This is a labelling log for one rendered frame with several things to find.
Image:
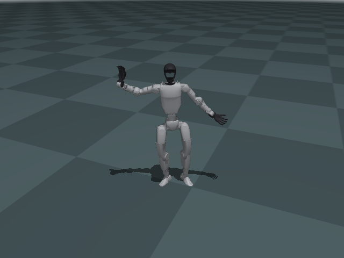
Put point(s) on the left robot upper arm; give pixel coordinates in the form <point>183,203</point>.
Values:
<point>191,94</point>

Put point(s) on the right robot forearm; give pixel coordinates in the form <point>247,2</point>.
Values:
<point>126,87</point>

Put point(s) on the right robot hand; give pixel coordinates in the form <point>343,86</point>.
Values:
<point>122,75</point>

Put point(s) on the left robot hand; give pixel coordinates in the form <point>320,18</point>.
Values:
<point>218,118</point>

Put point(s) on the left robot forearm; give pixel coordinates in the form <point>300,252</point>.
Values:
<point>206,109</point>

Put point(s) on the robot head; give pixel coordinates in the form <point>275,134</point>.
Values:
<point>170,68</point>

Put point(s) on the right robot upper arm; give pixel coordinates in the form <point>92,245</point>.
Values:
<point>155,88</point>

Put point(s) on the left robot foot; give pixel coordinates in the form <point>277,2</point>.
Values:
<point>186,180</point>

